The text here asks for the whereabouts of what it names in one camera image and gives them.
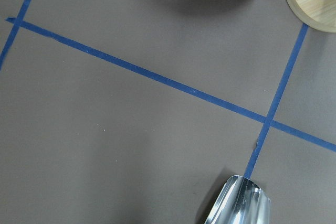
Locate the steel ice scoop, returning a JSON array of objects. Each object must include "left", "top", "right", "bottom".
[{"left": 205, "top": 175, "right": 271, "bottom": 224}]

